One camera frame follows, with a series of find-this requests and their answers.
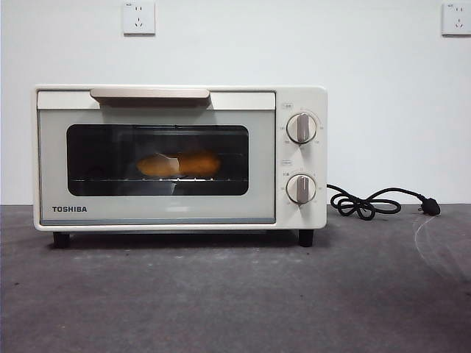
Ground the black power cable with plug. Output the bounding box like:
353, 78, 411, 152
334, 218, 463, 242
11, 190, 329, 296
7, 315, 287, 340
326, 183, 442, 218

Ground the cream Toshiba toaster oven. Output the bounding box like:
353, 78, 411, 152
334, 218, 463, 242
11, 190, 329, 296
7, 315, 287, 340
34, 85, 328, 248

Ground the metal wire oven rack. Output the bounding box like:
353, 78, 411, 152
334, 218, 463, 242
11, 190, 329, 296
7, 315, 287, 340
69, 176, 247, 184

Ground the white wall socket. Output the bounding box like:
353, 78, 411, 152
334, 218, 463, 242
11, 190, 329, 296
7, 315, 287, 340
123, 1, 156, 37
442, 2, 471, 37

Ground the oven door with glass window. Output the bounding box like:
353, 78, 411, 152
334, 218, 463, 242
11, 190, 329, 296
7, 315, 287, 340
37, 87, 277, 225

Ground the yellow corn cob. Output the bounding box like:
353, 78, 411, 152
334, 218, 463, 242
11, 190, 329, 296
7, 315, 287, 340
136, 149, 222, 178

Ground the cream oven knob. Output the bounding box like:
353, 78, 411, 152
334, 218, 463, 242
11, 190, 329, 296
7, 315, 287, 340
286, 113, 319, 144
286, 174, 318, 205

